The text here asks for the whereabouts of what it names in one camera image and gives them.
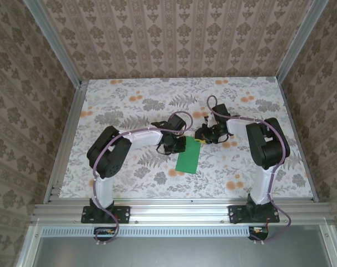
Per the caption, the grey sheet metal panel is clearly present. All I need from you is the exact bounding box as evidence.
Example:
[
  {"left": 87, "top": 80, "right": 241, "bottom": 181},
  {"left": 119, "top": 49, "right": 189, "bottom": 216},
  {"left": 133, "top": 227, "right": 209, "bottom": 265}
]
[{"left": 17, "top": 225, "right": 337, "bottom": 267}]

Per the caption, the aluminium frame post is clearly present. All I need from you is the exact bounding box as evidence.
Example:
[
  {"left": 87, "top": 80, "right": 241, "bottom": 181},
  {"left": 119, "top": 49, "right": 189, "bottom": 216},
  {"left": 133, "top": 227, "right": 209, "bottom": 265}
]
[
  {"left": 25, "top": 0, "right": 83, "bottom": 87},
  {"left": 276, "top": 0, "right": 325, "bottom": 82}
]

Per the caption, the green square paper sheet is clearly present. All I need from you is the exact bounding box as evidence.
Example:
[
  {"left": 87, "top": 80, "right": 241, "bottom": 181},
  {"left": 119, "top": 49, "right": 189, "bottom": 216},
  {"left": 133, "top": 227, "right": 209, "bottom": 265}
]
[{"left": 174, "top": 135, "right": 201, "bottom": 174}]

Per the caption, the floral patterned table cover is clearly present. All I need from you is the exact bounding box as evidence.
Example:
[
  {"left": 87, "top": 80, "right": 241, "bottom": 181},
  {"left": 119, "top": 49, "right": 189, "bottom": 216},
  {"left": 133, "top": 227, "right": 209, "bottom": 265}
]
[{"left": 58, "top": 77, "right": 315, "bottom": 200}]

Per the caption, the black cable bracket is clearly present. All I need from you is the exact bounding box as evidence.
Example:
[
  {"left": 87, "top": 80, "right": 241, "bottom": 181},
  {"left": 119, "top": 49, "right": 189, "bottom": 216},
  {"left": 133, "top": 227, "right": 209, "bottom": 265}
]
[
  {"left": 248, "top": 226, "right": 269, "bottom": 241},
  {"left": 93, "top": 226, "right": 120, "bottom": 242}
]

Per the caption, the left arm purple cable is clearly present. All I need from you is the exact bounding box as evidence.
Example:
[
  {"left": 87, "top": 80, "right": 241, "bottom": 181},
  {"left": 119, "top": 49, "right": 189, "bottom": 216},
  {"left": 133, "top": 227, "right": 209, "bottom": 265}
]
[{"left": 91, "top": 110, "right": 194, "bottom": 247}]

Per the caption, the slotted grey cable duct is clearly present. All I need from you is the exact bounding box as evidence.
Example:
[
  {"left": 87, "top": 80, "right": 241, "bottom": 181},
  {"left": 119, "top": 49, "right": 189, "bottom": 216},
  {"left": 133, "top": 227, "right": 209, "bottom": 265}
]
[{"left": 42, "top": 225, "right": 329, "bottom": 238}]

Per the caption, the aluminium table side rail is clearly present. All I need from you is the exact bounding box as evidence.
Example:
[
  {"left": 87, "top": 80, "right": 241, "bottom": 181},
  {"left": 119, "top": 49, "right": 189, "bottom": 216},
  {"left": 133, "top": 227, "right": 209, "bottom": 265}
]
[
  {"left": 43, "top": 80, "right": 89, "bottom": 204},
  {"left": 276, "top": 79, "right": 320, "bottom": 202}
]

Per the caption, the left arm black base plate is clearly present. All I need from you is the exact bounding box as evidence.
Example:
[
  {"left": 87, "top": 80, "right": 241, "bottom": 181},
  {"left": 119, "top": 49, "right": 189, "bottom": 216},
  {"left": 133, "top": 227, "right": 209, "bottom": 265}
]
[{"left": 81, "top": 205, "right": 131, "bottom": 224}]

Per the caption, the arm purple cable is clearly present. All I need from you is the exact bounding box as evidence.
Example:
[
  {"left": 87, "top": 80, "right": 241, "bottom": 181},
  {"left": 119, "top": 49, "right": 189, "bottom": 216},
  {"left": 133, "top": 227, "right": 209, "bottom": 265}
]
[
  {"left": 91, "top": 110, "right": 194, "bottom": 247},
  {"left": 206, "top": 95, "right": 293, "bottom": 246}
]

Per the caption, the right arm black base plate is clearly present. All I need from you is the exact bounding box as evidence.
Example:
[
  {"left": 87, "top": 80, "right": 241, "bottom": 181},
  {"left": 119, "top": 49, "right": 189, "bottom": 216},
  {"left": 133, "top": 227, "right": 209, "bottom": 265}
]
[{"left": 228, "top": 205, "right": 280, "bottom": 225}]

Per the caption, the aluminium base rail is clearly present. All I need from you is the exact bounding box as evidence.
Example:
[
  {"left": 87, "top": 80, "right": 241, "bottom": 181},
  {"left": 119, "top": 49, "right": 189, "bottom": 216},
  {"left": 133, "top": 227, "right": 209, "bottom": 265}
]
[{"left": 32, "top": 202, "right": 335, "bottom": 225}]

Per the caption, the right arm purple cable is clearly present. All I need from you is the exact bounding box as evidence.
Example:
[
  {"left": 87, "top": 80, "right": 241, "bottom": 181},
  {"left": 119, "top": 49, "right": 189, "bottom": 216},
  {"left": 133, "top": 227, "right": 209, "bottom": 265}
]
[{"left": 206, "top": 95, "right": 293, "bottom": 246}]

